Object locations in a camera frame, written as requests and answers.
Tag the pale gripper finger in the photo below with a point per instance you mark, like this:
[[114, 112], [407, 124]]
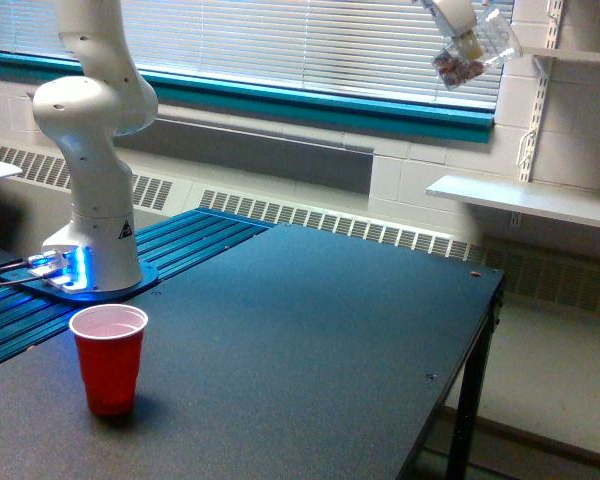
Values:
[[468, 45]]

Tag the clear plastic cup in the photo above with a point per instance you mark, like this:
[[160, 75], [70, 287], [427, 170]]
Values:
[[493, 30]]

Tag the candies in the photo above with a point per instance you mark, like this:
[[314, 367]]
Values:
[[454, 71]]

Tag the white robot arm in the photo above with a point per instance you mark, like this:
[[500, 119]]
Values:
[[96, 251]]

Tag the white window blinds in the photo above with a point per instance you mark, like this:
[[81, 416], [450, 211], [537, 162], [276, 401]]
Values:
[[374, 55]]

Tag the white baseboard radiator vent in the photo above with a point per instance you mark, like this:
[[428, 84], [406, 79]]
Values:
[[544, 277]]

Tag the black table leg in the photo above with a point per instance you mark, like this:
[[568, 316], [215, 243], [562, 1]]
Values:
[[471, 390]]

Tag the red plastic cup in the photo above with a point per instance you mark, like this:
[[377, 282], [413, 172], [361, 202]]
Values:
[[109, 338]]

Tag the white shelf bracket rail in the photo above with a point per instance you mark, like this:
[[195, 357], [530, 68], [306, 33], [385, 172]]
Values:
[[529, 142]]

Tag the white upper wall shelf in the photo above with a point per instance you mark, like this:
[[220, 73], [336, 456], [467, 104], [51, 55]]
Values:
[[563, 54]]

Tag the white wall shelf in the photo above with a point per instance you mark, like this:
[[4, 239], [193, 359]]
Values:
[[551, 202], [563, 54]]

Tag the white lower wall shelf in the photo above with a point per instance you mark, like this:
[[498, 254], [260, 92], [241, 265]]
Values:
[[551, 202]]

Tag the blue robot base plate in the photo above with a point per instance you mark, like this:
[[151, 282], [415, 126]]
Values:
[[45, 289]]

